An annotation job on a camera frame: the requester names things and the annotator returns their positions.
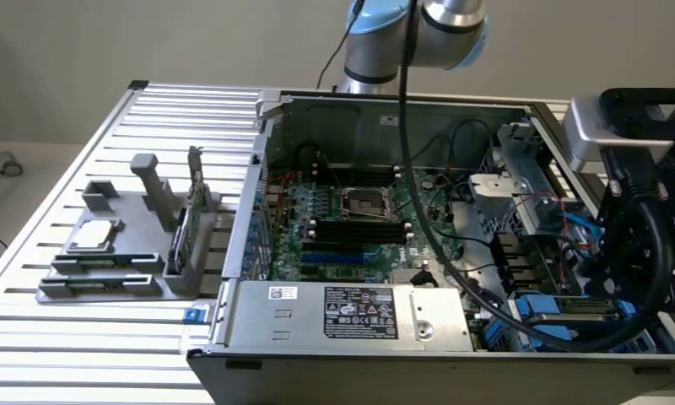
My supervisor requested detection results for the silver disk bay cage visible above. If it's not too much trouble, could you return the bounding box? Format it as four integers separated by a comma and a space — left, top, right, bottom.
469, 121, 587, 238

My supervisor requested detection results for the blue disk caddy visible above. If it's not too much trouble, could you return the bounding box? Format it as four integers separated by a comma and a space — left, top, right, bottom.
507, 292, 635, 352

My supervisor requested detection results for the dark disk drive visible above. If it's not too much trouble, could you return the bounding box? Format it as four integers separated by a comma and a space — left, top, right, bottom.
167, 205, 191, 273

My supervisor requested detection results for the silver chipset heatsink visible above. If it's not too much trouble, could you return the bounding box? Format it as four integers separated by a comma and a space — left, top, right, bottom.
390, 268, 435, 288

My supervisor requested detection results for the CPU socket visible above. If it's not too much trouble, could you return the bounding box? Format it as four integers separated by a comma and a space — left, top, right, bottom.
336, 185, 399, 217

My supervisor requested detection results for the black RAM slot bank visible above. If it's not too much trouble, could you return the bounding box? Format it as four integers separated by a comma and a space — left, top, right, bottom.
312, 162, 402, 186
312, 218, 416, 245

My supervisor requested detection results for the blue expansion slot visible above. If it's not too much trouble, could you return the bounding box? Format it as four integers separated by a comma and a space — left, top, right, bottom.
302, 251, 368, 264

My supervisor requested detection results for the green motherboard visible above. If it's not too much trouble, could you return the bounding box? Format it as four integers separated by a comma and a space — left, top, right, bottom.
258, 166, 478, 288

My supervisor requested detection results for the silver power supply unit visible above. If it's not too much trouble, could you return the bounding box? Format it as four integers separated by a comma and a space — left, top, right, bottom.
223, 280, 475, 354

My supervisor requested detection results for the open black PC case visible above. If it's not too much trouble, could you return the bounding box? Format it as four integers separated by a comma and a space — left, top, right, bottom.
186, 89, 675, 405

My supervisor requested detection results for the green graphics card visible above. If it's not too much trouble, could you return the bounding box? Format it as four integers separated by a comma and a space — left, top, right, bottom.
186, 145, 214, 267

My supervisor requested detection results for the grey parts rack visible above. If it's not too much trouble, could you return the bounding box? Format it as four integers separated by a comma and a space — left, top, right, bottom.
36, 154, 224, 303

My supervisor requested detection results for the green RAM stick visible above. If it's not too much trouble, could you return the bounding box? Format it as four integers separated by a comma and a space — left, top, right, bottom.
44, 276, 151, 293
61, 255, 160, 270

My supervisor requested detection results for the silver CPU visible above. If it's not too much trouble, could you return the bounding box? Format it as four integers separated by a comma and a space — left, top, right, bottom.
68, 219, 119, 251

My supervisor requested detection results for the blue data wire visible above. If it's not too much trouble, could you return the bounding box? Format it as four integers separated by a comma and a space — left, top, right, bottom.
562, 209, 605, 254

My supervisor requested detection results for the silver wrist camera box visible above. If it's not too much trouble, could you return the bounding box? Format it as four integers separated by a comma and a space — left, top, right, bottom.
562, 95, 675, 174

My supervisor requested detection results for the thick black cable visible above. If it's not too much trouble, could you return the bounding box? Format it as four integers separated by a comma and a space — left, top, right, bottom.
398, 0, 674, 354

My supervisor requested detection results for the thin black cable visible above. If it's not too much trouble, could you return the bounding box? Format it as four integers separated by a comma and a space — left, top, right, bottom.
316, 0, 367, 90

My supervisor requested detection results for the grey caster wheel frame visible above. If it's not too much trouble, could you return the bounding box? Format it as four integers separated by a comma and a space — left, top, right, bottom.
0, 148, 24, 177

